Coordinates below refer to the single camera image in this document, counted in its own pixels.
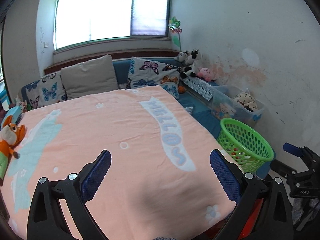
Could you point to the blue sofa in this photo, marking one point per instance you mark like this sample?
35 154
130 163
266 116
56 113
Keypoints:
121 72

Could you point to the beige cushion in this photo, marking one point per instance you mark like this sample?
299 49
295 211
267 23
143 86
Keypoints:
87 77

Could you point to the small orange ball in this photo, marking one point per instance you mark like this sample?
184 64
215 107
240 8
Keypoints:
181 89

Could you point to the pink orange butterfly pillow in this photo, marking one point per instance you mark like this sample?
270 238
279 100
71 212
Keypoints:
150 70

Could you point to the blue tissue box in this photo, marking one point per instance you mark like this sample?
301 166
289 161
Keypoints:
15 111

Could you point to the clear storage box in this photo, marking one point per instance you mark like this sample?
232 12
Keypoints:
225 100

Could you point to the spotted plush toy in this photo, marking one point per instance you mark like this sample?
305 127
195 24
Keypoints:
246 100

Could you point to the pink plush toy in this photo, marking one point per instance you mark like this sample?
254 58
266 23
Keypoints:
206 73

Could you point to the green plastic basket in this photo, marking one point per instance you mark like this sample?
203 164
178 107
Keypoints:
250 135

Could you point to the patterned grey cushion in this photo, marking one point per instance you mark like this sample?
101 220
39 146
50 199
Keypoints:
200 87

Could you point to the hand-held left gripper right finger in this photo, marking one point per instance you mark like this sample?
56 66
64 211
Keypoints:
225 175

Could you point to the window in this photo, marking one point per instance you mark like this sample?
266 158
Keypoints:
100 10

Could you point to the blue butterfly pillow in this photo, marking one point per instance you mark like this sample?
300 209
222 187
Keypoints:
48 92

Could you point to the colourful pinwheel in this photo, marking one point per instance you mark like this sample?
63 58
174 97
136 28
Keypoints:
175 27

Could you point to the small cat printed box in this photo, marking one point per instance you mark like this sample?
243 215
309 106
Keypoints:
21 104

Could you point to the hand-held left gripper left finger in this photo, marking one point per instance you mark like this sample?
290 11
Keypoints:
96 177

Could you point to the grey white plush toy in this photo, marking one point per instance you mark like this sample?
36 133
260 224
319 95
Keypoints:
182 56

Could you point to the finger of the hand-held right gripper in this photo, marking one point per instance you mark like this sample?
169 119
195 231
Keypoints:
283 168
292 150

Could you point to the orange dog plush toy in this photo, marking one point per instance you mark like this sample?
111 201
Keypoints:
10 135

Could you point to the cow plush toy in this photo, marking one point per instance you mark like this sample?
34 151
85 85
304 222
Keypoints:
192 63

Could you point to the grey cloth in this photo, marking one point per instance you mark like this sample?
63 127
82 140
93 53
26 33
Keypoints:
300 212

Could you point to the red plastic object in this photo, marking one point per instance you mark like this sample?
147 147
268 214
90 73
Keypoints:
253 215

